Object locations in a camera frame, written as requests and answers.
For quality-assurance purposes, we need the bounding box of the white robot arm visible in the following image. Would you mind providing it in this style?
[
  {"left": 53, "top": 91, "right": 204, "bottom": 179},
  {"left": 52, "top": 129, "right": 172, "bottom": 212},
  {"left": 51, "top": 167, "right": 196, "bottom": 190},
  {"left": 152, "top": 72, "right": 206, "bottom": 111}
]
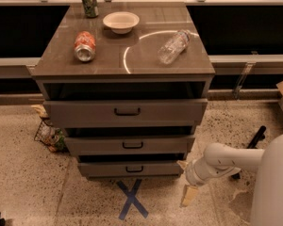
[{"left": 177, "top": 135, "right": 283, "bottom": 226}]

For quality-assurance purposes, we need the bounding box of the blue tape cross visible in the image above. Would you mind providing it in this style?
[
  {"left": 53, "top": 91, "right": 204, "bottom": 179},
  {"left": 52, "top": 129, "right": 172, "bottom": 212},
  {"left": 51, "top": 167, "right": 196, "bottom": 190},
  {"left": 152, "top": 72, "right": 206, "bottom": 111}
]
[{"left": 117, "top": 179, "right": 148, "bottom": 220}]

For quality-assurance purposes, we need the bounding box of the white paper bowl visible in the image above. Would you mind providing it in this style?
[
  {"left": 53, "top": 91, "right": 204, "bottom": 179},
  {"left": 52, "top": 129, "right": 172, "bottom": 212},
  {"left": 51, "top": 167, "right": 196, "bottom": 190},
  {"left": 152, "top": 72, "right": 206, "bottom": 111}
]
[{"left": 103, "top": 11, "right": 140, "bottom": 34}]

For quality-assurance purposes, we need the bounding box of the clear plastic bottle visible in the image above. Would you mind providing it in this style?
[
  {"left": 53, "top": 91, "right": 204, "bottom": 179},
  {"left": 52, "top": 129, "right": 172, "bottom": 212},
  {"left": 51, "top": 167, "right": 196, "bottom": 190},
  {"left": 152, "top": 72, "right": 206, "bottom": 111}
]
[{"left": 158, "top": 30, "right": 191, "bottom": 65}]

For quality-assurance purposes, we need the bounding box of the orange soda can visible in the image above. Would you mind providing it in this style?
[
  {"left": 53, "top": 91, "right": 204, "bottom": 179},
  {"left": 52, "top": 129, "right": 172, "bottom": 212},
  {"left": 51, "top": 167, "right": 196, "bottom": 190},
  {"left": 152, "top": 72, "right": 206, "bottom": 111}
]
[{"left": 74, "top": 31, "right": 96, "bottom": 62}]

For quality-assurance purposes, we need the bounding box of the grey top drawer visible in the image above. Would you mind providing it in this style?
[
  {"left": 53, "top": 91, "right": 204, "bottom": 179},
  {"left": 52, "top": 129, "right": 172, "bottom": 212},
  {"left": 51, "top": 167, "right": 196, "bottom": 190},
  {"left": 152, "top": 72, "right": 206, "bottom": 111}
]
[{"left": 43, "top": 99, "right": 208, "bottom": 128}]

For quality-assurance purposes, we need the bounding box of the grey middle drawer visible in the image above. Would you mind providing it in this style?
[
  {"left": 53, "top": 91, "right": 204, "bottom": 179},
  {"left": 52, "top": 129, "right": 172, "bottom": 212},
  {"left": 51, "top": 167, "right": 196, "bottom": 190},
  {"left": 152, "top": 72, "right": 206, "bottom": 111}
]
[{"left": 65, "top": 136, "right": 194, "bottom": 155}]

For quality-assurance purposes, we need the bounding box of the green soda can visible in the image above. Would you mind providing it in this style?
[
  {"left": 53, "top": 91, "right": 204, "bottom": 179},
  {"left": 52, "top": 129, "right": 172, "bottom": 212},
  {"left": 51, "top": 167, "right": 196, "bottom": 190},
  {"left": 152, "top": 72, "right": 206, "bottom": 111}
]
[{"left": 82, "top": 0, "right": 99, "bottom": 18}]

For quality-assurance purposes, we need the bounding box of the grey drawer cabinet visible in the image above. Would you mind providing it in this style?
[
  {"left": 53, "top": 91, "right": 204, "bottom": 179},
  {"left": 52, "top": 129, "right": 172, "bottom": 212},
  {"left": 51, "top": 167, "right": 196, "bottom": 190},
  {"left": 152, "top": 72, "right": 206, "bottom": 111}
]
[{"left": 30, "top": 2, "right": 216, "bottom": 178}]

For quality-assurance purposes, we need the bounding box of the grey drawer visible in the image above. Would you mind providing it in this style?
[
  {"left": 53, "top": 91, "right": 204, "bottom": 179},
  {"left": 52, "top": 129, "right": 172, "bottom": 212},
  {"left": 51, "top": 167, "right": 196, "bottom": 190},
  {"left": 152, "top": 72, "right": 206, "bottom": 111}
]
[
  {"left": 78, "top": 161, "right": 183, "bottom": 178},
  {"left": 65, "top": 136, "right": 194, "bottom": 155},
  {"left": 43, "top": 99, "right": 208, "bottom": 128}
]

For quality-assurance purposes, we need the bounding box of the grey bottom drawer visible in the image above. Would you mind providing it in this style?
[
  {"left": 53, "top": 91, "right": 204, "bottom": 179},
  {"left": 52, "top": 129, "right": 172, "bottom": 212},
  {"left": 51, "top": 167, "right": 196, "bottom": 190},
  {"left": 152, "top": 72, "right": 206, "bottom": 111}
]
[{"left": 78, "top": 161, "right": 183, "bottom": 178}]

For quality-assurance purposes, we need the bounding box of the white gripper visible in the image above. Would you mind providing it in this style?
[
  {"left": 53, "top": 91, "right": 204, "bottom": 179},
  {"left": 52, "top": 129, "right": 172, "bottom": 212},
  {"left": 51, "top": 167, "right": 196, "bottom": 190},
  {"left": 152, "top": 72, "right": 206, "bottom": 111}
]
[{"left": 176, "top": 158, "right": 210, "bottom": 207}]

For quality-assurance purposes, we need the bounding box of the wire basket with snacks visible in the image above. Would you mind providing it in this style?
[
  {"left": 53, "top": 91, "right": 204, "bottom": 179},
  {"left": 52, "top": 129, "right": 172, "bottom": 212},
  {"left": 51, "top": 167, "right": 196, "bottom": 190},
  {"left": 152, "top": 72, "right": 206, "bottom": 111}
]
[{"left": 34, "top": 120, "right": 68, "bottom": 153}]

